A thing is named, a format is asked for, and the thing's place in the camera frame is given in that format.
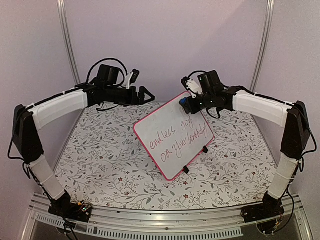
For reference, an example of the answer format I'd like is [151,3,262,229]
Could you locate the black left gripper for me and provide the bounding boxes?
[105,85,155,108]

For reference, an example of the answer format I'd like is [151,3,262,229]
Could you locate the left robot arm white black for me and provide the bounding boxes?
[9,64,155,217]

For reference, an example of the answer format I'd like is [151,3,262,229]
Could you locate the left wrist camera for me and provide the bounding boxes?
[122,69,140,90]

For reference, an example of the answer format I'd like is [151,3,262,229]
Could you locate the left aluminium frame post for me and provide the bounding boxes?
[56,0,81,85]

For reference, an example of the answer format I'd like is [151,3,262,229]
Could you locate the pink framed whiteboard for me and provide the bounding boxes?
[133,91,215,181]

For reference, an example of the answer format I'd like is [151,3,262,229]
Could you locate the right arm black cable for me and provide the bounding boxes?
[186,70,317,226]

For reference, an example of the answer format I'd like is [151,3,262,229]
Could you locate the blue whiteboard eraser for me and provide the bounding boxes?
[179,97,189,108]

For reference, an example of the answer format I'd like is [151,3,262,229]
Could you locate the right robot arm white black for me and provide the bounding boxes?
[179,70,311,218]

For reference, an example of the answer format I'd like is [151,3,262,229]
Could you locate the aluminium frame post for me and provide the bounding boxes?
[56,0,81,85]
[250,0,275,92]

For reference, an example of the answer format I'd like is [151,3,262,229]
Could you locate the front aluminium rail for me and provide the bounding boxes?
[22,194,314,240]

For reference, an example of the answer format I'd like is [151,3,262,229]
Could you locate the right aluminium frame post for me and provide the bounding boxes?
[250,0,275,92]

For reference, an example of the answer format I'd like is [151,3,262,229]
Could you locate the wire easel stand black tips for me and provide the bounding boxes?
[182,145,209,174]

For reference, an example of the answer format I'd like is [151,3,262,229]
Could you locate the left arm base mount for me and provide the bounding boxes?
[47,190,92,223]

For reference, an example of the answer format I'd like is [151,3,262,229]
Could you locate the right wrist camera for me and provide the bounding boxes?
[181,76,203,99]

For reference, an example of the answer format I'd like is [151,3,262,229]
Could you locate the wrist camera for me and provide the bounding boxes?
[181,76,203,99]
[122,69,140,90]

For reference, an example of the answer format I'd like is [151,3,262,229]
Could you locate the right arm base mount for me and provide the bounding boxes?
[240,197,285,235]

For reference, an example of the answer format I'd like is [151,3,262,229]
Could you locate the floral patterned table mat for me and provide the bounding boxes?
[49,101,285,210]

